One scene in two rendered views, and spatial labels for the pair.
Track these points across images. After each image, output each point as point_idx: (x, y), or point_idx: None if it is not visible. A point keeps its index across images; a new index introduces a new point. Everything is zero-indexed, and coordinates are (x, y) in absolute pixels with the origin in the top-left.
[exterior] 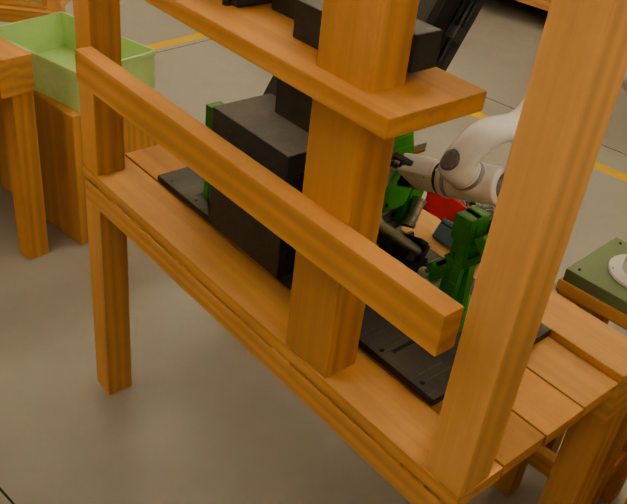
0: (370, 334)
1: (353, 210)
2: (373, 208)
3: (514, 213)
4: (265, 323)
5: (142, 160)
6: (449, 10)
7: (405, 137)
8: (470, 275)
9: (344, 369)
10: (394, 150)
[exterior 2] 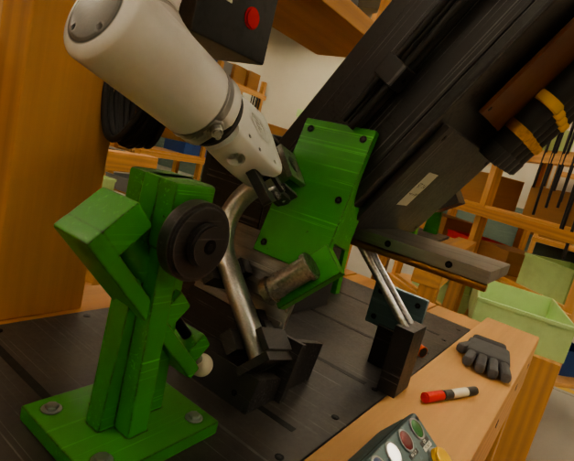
0: (46, 328)
1: (3, 13)
2: (19, 25)
3: None
4: (97, 286)
5: (355, 277)
6: None
7: (346, 153)
8: (113, 329)
9: None
10: (316, 162)
